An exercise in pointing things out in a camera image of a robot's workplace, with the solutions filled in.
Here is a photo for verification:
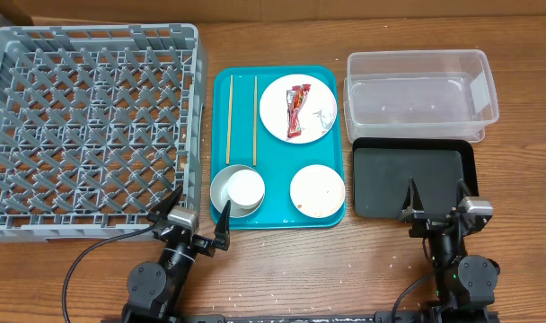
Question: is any grey dish rack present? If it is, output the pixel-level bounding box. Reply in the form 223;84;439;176
0;23;207;242

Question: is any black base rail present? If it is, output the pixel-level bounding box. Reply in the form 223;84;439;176
101;310;500;323

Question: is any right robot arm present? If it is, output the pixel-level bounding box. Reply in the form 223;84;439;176
391;179;500;322

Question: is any black tray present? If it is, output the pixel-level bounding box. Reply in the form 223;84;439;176
352;137;479;220

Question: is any white cup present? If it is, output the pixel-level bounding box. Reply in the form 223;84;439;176
227;169;265;209

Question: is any wooden chopstick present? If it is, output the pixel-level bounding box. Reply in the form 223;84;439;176
225;74;233;165
252;76;259;166

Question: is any large white plate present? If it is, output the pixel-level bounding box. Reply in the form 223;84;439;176
259;74;338;144

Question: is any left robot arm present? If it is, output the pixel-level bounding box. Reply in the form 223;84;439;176
121;187;232;322

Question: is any teal serving tray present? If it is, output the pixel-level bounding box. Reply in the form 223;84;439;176
211;65;347;230

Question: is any small pink-white plate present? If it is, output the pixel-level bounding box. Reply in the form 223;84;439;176
290;164;346;219

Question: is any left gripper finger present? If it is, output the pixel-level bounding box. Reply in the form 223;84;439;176
146;185;183;223
214;200;231;251

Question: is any grey bowl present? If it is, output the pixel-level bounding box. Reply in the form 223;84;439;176
210;164;265;218

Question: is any clear plastic bin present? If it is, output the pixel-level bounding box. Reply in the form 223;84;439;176
343;49;499;143

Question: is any red snack wrapper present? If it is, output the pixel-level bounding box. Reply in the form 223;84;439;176
286;83;311;139

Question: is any clear white wrapper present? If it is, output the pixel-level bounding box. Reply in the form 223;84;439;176
313;109;335;133

